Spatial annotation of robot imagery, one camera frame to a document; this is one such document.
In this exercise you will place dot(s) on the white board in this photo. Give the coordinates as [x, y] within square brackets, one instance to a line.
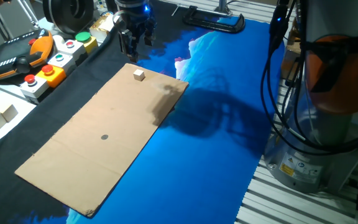
[22, 105]

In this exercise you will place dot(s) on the grey box flat red button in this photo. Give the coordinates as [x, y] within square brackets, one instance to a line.
[73, 49]

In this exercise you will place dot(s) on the yellow box green mushroom button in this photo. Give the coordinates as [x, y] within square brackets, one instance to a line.
[89, 45]

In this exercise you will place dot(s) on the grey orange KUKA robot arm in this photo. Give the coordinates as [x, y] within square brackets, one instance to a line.
[343, 87]

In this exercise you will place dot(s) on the brown cardboard sheet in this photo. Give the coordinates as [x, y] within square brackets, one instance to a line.
[104, 118]

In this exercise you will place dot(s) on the black orange teach pendant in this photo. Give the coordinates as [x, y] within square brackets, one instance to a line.
[11, 59]

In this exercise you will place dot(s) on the white cylindrical object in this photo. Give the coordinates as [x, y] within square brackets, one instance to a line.
[57, 40]

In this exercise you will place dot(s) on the blue black printed cloth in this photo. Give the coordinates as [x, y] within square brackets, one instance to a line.
[197, 155]

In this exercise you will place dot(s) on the black C-clamp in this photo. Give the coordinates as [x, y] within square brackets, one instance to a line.
[194, 21]

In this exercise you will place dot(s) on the thin grey metal rod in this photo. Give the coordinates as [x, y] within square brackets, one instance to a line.
[28, 14]

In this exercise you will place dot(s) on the small wooden block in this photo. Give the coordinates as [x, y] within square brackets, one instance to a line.
[139, 75]

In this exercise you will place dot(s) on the white yellow carton box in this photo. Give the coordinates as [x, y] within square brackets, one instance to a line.
[104, 26]

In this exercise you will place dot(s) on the yellow box red mushroom button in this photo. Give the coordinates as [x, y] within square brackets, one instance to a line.
[53, 79]

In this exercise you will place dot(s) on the large cardboard panel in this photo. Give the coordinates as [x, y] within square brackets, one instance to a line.
[291, 59]

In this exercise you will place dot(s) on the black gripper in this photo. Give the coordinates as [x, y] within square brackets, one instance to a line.
[134, 17]

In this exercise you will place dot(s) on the grey box green button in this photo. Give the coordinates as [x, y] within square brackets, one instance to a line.
[64, 63]

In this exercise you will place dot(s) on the person hand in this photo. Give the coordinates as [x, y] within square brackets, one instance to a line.
[3, 1]

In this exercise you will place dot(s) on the black filament spool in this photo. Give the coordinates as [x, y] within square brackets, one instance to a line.
[68, 15]

